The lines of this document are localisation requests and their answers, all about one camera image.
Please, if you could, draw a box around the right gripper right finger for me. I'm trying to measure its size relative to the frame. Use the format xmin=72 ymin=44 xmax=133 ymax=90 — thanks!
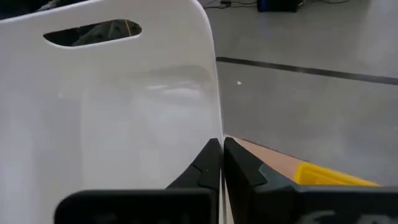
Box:
xmin=223 ymin=137 xmax=398 ymax=224

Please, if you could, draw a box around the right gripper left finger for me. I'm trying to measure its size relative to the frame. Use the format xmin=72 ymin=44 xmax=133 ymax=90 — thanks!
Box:
xmin=54 ymin=138 xmax=223 ymax=224

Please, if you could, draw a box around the yellow plastic mesh basket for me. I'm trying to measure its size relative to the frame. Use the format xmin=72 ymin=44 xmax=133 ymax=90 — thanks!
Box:
xmin=293 ymin=161 xmax=381 ymax=188

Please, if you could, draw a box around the white glossy plastic bin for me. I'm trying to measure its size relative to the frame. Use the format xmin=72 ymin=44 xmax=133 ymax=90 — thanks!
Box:
xmin=0 ymin=0 xmax=225 ymax=224

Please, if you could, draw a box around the black and blue box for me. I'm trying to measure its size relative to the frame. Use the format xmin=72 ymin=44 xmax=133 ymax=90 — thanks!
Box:
xmin=256 ymin=0 xmax=305 ymax=13

